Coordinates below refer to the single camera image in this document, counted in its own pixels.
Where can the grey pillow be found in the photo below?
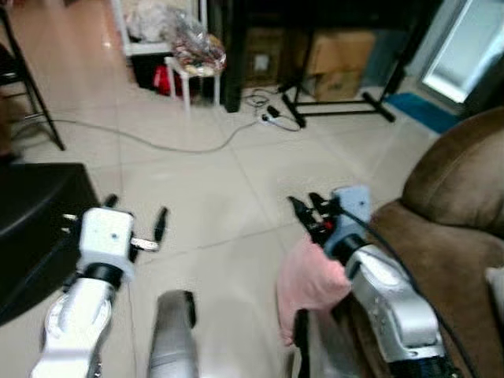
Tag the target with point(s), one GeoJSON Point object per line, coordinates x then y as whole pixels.
{"type": "Point", "coordinates": [496, 290]}

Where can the black chair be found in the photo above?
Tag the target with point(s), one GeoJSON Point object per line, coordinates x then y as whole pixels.
{"type": "Point", "coordinates": [24, 79]}

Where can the silver left robot leg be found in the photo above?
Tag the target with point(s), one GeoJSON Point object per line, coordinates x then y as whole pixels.
{"type": "Point", "coordinates": [172, 335]}

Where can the blue floor mat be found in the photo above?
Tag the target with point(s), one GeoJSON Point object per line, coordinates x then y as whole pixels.
{"type": "Point", "coordinates": [425, 112]}

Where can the clear plastic bag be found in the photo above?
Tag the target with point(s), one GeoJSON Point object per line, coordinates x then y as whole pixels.
{"type": "Point", "coordinates": [197, 43]}

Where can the silver robot leg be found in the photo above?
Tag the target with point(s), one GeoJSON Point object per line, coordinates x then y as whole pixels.
{"type": "Point", "coordinates": [324, 354]}
{"type": "Point", "coordinates": [172, 335]}

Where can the white shelf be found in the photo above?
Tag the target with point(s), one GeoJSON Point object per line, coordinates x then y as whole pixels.
{"type": "Point", "coordinates": [142, 47]}

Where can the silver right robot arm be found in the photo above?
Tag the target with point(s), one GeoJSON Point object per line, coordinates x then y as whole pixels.
{"type": "Point", "coordinates": [390, 303]}

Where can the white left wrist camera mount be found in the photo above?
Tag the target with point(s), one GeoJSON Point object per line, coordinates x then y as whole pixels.
{"type": "Point", "coordinates": [105, 236]}

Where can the white power strip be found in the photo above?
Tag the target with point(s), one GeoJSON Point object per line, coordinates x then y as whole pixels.
{"type": "Point", "coordinates": [272, 120]}

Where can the silver right robot leg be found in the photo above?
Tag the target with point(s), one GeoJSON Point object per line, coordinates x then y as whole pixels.
{"type": "Point", "coordinates": [324, 354]}

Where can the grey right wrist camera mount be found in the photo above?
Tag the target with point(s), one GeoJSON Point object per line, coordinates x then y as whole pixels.
{"type": "Point", "coordinates": [352, 211]}

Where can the black low table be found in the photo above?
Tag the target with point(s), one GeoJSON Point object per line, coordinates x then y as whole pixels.
{"type": "Point", "coordinates": [35, 228]}

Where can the white framed glass door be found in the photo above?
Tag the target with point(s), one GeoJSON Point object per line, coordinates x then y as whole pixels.
{"type": "Point", "coordinates": [465, 47]}

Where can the brown sofa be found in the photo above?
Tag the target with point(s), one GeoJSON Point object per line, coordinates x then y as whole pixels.
{"type": "Point", "coordinates": [449, 236]}

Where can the large cardboard box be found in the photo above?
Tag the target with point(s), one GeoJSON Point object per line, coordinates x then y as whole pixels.
{"type": "Point", "coordinates": [340, 59]}

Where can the black desk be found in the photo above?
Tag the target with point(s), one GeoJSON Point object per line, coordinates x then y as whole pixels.
{"type": "Point", "coordinates": [315, 14]}

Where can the black metal floor stand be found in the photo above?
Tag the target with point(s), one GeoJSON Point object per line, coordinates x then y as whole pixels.
{"type": "Point", "coordinates": [339, 102]}

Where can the white stool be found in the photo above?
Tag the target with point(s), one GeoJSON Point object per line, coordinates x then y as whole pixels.
{"type": "Point", "coordinates": [187, 77]}

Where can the pink pillow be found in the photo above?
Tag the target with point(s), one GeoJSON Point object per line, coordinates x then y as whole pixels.
{"type": "Point", "coordinates": [309, 287]}

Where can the dark cardboard box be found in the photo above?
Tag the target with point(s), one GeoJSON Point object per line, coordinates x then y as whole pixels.
{"type": "Point", "coordinates": [264, 57]}

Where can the red bag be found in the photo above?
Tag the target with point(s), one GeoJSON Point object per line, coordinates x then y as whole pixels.
{"type": "Point", "coordinates": [165, 80]}

